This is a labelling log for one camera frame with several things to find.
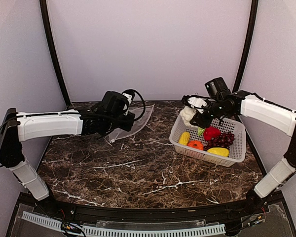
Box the black right corner post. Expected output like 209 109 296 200
232 0 259 92

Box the yellow toy mango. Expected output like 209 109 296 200
207 147 229 157

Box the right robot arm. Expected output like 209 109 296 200
182 78 296 214

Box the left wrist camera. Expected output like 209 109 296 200
122 89 146 119

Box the white toy cauliflower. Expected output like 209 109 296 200
180 106 205 136

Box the clear zip top bag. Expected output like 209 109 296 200
106 104 155 143

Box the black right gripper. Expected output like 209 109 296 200
190 98 230 128

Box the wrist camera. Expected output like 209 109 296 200
181 95 208 109
122 89 146 119

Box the white slotted cable duct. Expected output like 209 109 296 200
22 211 225 237

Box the black corner post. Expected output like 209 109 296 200
39 0 71 108
232 0 259 92

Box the white perforated plastic basket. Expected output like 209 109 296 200
169 116 246 167

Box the yellow toy corn cob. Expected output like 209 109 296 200
178 132 190 146

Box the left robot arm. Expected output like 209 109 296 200
0 89 136 215

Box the purple toy grape bunch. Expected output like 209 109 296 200
204 133 235 151

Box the black left corner post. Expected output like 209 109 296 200
39 0 71 108

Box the black front rail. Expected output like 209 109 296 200
17 190 284 225

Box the red toy bell pepper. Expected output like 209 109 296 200
203 126 221 141

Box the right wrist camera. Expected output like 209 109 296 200
181 95 208 109

